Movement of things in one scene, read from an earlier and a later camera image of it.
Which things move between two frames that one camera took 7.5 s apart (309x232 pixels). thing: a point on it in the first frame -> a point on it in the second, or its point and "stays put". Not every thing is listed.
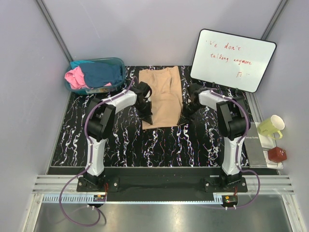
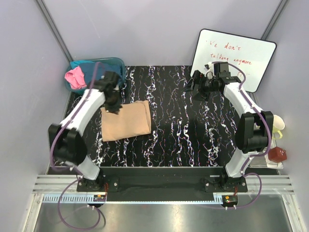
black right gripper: x=184 y=119 -> x=201 y=96
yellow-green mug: x=271 y=127 stays put
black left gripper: x=147 y=116 -> x=115 y=108
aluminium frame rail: x=273 y=189 stays put
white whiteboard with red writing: x=231 y=60 stays put
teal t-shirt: x=76 y=63 stays put
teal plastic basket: x=104 y=89 stays put
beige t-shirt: x=166 y=100 -> x=133 y=120
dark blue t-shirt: x=98 y=74 stays put
